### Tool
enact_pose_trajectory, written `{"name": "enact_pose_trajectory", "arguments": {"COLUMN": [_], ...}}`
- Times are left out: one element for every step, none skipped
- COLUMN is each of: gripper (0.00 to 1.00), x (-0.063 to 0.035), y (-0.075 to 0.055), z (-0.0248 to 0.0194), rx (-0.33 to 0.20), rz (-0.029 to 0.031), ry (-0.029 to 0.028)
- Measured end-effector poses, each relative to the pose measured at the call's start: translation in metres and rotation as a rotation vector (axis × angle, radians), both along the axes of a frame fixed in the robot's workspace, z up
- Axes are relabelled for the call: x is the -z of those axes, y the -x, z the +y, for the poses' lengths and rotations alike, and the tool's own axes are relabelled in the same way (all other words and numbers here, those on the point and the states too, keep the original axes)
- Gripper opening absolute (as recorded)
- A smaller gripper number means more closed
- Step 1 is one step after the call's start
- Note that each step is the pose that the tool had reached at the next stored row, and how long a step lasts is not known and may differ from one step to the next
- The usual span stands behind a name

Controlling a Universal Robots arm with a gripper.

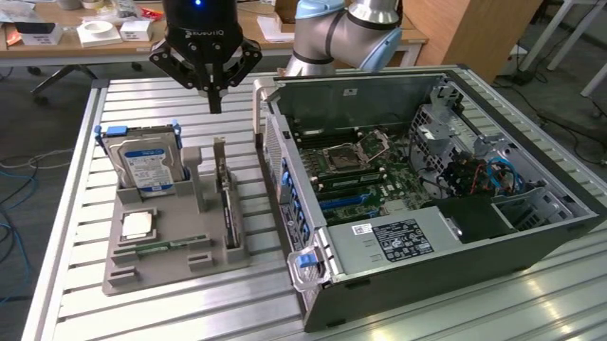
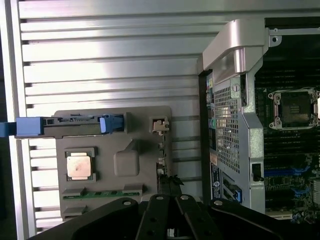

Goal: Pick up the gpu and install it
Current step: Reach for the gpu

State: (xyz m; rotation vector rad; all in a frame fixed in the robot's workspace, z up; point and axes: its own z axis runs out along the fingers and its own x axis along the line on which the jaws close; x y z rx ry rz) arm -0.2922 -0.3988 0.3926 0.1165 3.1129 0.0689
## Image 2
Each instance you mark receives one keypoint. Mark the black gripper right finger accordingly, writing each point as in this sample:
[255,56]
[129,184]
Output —
[200,225]

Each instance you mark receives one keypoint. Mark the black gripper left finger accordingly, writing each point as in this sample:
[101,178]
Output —
[152,220]

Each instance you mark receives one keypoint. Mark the green RAM stick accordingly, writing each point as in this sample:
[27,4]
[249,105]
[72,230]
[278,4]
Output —
[105,194]

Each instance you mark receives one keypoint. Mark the grey plastic parts rack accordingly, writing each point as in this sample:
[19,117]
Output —
[110,175]

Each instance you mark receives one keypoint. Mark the silver CPU chip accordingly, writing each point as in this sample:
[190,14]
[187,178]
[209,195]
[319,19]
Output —
[79,167]

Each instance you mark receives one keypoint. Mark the dark grey PC case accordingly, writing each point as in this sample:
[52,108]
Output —
[252,150]

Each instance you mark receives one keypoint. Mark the blue expansion slot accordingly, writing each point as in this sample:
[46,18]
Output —
[277,172]

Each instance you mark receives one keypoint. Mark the green motherboard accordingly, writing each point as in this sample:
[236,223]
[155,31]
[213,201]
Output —
[287,150]

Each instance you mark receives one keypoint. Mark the hard disk in blue carrier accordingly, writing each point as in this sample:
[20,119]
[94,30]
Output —
[75,127]

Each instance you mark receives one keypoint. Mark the CPU socket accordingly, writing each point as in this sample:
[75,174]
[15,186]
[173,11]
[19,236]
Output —
[292,108]

